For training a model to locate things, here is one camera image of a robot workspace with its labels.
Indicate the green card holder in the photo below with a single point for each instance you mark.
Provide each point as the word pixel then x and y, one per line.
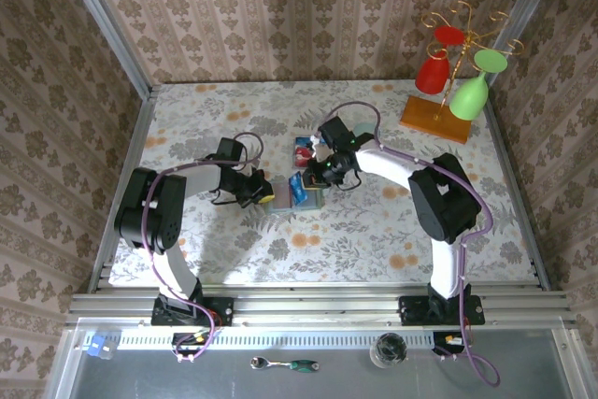
pixel 280 198

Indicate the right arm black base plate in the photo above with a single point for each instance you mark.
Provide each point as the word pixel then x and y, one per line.
pixel 476 310

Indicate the blue white plastic connector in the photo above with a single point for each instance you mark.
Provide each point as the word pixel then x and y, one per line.
pixel 95 345

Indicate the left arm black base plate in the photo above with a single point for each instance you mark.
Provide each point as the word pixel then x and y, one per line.
pixel 224 310

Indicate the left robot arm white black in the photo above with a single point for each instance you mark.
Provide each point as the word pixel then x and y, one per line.
pixel 203 179

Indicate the aluminium side rail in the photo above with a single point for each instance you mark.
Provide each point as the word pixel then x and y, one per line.
pixel 517 198
pixel 138 137

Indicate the red wine glass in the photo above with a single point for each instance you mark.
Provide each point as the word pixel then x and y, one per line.
pixel 432 74

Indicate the pale teal plastic glass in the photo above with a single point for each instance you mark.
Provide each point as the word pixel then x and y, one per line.
pixel 364 128

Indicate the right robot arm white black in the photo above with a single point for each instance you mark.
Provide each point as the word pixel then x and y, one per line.
pixel 383 163

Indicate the clear acrylic tray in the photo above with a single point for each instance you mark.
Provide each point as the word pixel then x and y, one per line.
pixel 295 156

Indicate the green wine glass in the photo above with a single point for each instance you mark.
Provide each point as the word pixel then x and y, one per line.
pixel 467 100

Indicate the clear glass jar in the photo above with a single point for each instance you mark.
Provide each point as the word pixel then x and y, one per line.
pixel 388 350

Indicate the grey metal shelf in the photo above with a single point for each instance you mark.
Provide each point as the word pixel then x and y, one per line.
pixel 336 385

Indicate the aluminium frame beam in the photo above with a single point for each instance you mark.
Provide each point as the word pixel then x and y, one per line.
pixel 317 308

